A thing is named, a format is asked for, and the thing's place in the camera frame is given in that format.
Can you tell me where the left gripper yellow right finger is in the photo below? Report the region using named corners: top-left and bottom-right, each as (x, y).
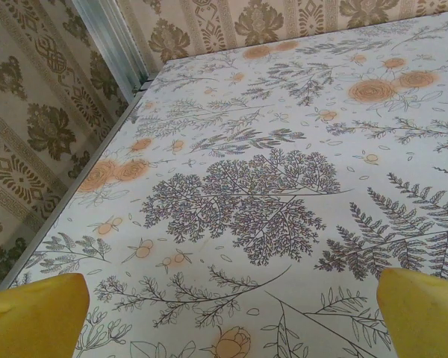
top-left (376, 267), bottom-right (448, 358)

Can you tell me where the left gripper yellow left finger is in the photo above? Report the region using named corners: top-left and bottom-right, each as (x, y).
top-left (0, 272), bottom-right (90, 358)

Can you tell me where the floral tablecloth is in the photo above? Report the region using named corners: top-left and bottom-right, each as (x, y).
top-left (7, 10), bottom-right (448, 358)

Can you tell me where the aluminium frame post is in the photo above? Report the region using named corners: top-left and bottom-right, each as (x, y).
top-left (71, 0), bottom-right (152, 94)

